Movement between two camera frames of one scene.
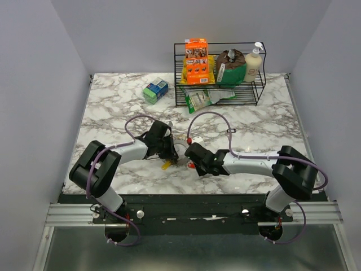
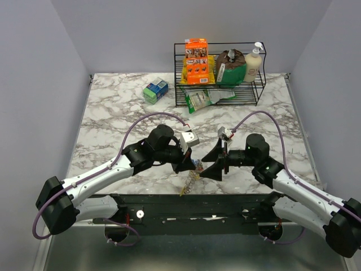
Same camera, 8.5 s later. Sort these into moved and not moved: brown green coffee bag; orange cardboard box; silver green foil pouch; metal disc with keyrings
Moved: metal disc with keyrings
Not moved: silver green foil pouch; orange cardboard box; brown green coffee bag
